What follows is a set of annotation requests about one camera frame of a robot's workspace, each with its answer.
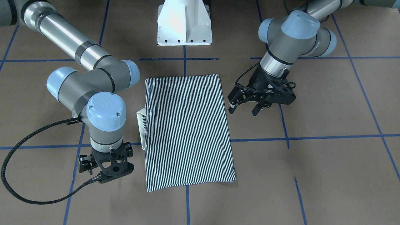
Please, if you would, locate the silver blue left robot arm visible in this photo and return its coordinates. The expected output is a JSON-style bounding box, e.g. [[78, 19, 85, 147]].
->
[[228, 0, 399, 116]]

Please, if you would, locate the blue tape line far crosswise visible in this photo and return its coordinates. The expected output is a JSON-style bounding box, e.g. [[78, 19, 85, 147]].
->
[[1, 56, 400, 63]]

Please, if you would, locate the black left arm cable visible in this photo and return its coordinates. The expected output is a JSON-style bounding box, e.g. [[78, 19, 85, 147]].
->
[[234, 61, 261, 91]]

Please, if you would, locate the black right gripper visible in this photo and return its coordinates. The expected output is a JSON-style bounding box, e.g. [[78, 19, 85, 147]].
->
[[79, 142, 134, 184]]

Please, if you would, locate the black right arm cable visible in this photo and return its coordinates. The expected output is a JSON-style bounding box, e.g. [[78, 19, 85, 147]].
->
[[1, 117, 103, 205]]

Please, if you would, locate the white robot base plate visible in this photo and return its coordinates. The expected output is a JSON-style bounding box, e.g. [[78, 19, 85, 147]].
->
[[156, 0, 213, 46]]

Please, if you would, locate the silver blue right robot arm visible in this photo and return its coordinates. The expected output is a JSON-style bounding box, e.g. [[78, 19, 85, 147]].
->
[[1, 0, 140, 183]]

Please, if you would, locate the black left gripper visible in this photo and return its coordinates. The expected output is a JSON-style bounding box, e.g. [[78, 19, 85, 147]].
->
[[227, 65, 296, 116]]

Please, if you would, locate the blue tape line crosswise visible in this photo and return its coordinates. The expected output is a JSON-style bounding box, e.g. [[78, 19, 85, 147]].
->
[[1, 56, 400, 63], [19, 133, 400, 149]]

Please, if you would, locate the blue tape line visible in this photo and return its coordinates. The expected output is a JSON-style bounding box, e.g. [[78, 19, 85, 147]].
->
[[330, 14, 400, 180]]

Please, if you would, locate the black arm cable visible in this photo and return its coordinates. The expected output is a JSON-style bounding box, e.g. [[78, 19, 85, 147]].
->
[[1, 117, 103, 205], [234, 61, 261, 91]]

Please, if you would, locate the blue tape line lengthwise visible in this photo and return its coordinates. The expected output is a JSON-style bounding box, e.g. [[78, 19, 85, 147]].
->
[[256, 0, 307, 225], [62, 0, 110, 225]]

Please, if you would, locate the blue white striped polo shirt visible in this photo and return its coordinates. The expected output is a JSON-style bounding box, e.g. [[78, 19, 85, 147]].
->
[[136, 74, 236, 192]]

